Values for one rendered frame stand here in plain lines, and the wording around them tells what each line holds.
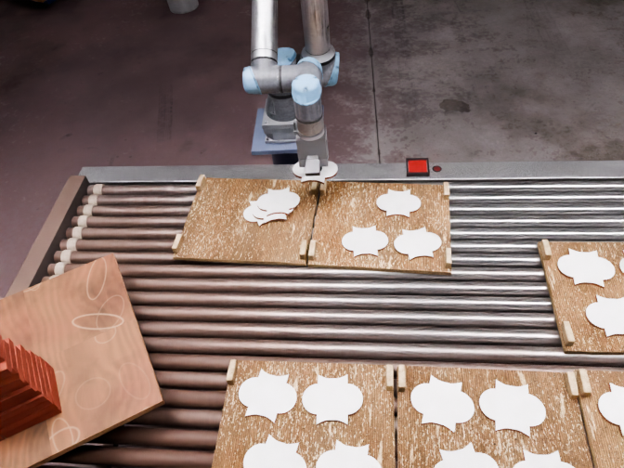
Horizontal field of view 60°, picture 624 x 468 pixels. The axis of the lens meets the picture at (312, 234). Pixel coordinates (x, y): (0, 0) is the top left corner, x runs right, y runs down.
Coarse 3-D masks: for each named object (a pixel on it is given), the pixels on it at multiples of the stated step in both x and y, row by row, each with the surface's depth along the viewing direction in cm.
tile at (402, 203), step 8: (392, 192) 171; (400, 192) 171; (408, 192) 171; (384, 200) 170; (392, 200) 169; (400, 200) 169; (408, 200) 169; (416, 200) 168; (384, 208) 167; (392, 208) 167; (400, 208) 167; (408, 208) 166; (416, 208) 166; (408, 216) 164
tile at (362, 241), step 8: (352, 232) 162; (360, 232) 162; (368, 232) 161; (376, 232) 161; (344, 240) 160; (352, 240) 160; (360, 240) 160; (368, 240) 159; (376, 240) 159; (384, 240) 159; (344, 248) 159; (352, 248) 158; (360, 248) 158; (368, 248) 157; (376, 248) 157; (376, 256) 156
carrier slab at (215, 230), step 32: (224, 192) 179; (256, 192) 178; (192, 224) 171; (224, 224) 170; (256, 224) 169; (288, 224) 168; (192, 256) 162; (224, 256) 161; (256, 256) 160; (288, 256) 159
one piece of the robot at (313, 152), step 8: (296, 128) 152; (296, 136) 151; (304, 136) 149; (312, 136) 149; (320, 136) 150; (296, 144) 152; (304, 144) 151; (312, 144) 151; (320, 144) 151; (304, 152) 154; (312, 152) 154; (320, 152) 153; (328, 152) 161; (304, 160) 156; (312, 160) 154; (320, 160) 156; (312, 168) 153
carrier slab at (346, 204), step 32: (352, 192) 174; (384, 192) 173; (416, 192) 172; (320, 224) 166; (352, 224) 165; (384, 224) 164; (416, 224) 163; (448, 224) 162; (320, 256) 158; (352, 256) 157; (384, 256) 156
